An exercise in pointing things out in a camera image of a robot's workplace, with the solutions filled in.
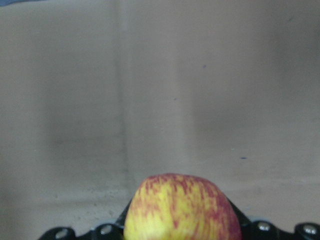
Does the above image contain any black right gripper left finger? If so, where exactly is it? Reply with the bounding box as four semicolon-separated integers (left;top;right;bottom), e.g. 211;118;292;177
38;200;132;240

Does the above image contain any yellow-red apple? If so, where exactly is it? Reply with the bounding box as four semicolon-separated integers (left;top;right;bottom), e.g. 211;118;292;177
123;173;243;240

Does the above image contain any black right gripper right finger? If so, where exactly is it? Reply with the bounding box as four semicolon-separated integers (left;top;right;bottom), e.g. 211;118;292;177
229;201;320;240

